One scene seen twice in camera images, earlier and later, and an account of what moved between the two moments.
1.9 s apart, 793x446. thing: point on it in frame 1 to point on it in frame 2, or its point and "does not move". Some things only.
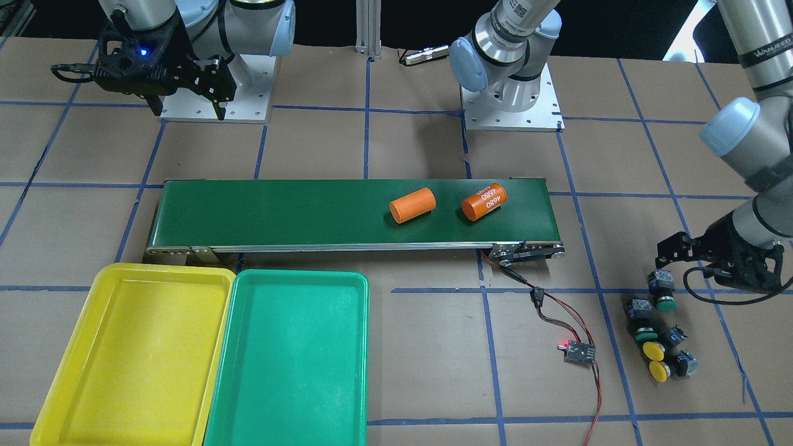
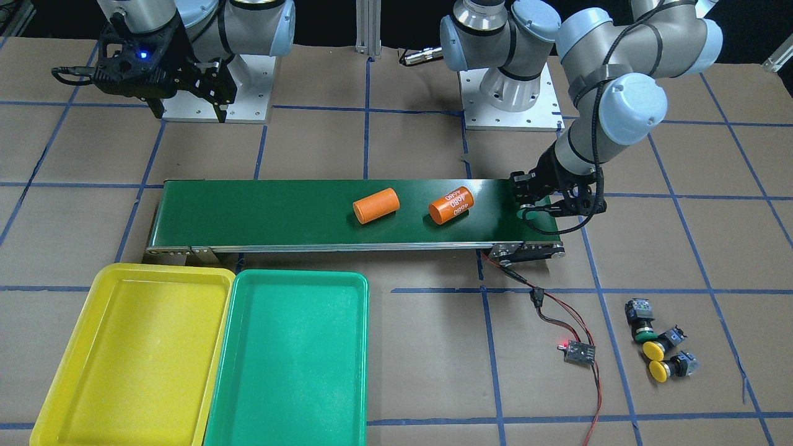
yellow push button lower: x=684 y=365 does not move
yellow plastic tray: x=140 y=365 does not move
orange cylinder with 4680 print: x=484 y=202 to x=451 y=205
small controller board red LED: x=578 y=353 does not move
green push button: x=642 y=319 does not move
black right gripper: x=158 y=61 does not move
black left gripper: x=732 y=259 to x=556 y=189
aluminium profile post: x=368 y=27 does not move
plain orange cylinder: x=413 y=205 to x=376 y=205
